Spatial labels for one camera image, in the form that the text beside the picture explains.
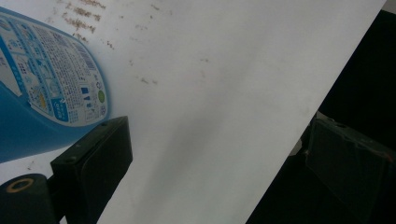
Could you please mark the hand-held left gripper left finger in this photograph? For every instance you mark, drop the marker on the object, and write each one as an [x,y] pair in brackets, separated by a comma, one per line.
[93,168]

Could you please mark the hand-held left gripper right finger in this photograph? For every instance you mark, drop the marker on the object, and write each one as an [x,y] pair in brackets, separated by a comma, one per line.
[348,161]

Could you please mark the blue plastic bottle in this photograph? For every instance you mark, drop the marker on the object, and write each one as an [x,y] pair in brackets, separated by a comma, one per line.
[18,130]

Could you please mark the white table mat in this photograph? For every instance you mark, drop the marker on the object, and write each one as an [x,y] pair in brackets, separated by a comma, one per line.
[202,109]

